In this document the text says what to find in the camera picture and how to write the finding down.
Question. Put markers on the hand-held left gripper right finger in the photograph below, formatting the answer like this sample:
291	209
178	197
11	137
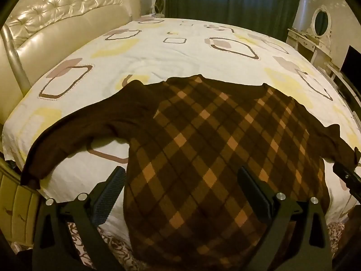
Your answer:
255	194

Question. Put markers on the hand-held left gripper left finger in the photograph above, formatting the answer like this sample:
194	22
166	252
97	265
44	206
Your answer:
111	192

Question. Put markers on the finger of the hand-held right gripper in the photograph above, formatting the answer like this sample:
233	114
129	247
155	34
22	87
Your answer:
348	179

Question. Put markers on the brown argyle sweater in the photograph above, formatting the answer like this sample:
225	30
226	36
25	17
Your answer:
197	135

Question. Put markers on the brown swirl patterned rug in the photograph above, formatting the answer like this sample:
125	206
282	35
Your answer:
112	248

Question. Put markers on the black monitor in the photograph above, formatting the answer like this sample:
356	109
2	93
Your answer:
351	62

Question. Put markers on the white vanity table with mirror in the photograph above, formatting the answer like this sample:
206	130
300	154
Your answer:
316	34

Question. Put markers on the white patterned bed sheet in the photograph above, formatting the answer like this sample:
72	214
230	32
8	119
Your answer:
180	53

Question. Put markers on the dark green curtain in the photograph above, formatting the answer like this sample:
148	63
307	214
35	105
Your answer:
234	0

